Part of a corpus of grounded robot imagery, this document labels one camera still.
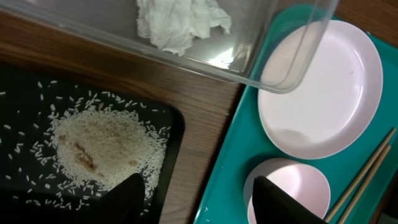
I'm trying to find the black plastic tray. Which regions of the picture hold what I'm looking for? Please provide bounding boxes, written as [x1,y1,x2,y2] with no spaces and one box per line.
[1,63,185,223]

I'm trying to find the large pink plate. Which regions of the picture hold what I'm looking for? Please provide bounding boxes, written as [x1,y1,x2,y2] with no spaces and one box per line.
[257,20,383,159]

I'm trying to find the small pink bowl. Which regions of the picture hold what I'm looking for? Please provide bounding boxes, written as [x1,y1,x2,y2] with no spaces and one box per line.
[243,158,331,224]

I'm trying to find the white rice pile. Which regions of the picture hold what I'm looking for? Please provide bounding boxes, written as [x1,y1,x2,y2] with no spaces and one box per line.
[51,108,165,199]

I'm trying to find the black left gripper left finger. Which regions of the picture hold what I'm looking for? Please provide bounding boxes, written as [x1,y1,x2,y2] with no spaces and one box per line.
[55,174,145,224]

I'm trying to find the clear plastic bin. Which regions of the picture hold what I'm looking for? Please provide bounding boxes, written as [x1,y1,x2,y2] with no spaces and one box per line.
[1,0,338,93]

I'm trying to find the wooden chopstick left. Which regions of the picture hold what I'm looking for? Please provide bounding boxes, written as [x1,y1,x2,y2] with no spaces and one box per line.
[324,128,397,223]

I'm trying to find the white napkin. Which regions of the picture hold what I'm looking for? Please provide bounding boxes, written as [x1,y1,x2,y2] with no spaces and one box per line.
[136,0,232,56]

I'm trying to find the teal serving tray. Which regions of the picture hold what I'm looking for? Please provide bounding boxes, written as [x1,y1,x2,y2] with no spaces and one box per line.
[192,3,398,224]

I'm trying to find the wooden chopstick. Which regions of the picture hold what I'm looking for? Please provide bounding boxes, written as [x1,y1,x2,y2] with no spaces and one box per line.
[324,128,397,223]
[338,145,391,224]

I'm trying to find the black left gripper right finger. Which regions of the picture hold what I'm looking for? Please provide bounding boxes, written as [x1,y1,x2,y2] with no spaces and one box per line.
[252,176,327,224]

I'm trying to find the wooden chopstick right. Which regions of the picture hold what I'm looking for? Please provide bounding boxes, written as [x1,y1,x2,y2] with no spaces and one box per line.
[338,145,391,224]

